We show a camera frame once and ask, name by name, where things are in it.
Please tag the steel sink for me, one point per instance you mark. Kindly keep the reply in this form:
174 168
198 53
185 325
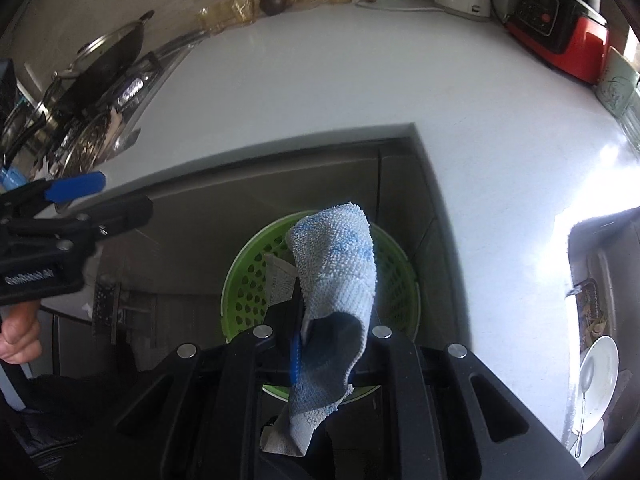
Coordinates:
600 285

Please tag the steel pot lid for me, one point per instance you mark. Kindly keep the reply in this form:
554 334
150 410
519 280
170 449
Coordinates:
89 142

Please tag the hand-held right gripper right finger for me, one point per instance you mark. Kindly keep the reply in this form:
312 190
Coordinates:
400 360

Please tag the small amber glass cup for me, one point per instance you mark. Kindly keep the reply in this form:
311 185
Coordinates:
243 7
213 16

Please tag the blue grey cloth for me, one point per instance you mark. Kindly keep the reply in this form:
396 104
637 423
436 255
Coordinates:
335 260

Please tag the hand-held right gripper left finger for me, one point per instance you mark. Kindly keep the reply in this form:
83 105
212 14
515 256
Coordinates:
296 360

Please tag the black wok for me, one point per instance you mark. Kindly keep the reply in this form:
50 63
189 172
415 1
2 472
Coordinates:
107 55

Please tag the small brown clay pot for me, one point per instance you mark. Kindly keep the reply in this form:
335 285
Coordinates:
272 2

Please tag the white plate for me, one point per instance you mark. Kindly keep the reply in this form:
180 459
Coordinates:
600 380

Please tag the person's left hand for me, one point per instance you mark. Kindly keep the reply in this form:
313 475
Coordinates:
17 332

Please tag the red black kitchen appliance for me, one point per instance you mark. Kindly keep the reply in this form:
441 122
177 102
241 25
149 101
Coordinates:
560 25

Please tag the white ceramic floral cup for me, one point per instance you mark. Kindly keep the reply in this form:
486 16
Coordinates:
617 85

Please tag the green plastic basket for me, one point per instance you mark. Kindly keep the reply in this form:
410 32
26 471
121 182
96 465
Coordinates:
250 280

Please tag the metal spoon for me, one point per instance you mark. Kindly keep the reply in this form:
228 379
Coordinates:
584 385

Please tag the clear drinking glass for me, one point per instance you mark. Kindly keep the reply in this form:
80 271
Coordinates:
632 127

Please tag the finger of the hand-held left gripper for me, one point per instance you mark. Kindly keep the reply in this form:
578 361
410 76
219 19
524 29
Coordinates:
75 187
115 215

